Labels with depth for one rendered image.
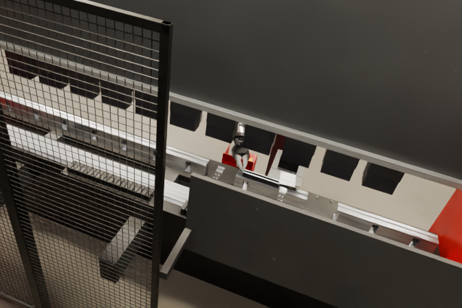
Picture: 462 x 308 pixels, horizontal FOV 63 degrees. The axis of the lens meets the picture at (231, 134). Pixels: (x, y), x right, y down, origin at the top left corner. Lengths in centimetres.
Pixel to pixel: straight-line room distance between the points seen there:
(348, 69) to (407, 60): 19
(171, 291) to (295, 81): 174
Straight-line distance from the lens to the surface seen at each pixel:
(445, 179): 163
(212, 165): 223
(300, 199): 203
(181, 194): 188
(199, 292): 272
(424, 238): 214
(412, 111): 149
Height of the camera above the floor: 232
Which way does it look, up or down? 35 degrees down
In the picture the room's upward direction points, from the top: 10 degrees clockwise
